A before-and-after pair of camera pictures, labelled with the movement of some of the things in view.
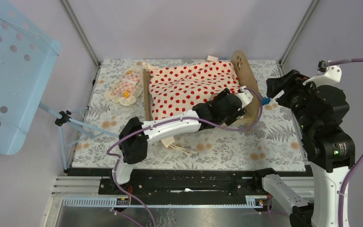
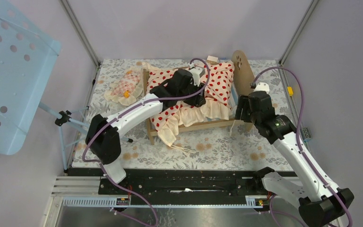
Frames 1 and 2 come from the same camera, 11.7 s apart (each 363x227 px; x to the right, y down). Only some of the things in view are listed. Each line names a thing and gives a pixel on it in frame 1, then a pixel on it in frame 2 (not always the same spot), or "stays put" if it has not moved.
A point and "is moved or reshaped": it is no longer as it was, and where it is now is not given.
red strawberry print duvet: (175, 90) is moved or reshaped
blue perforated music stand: (18, 53) stays put
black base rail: (177, 182) stays put
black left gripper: (230, 118) → (196, 101)
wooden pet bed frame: (246, 75) stays put
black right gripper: (291, 81) → (243, 102)
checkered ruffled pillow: (125, 90) stays put
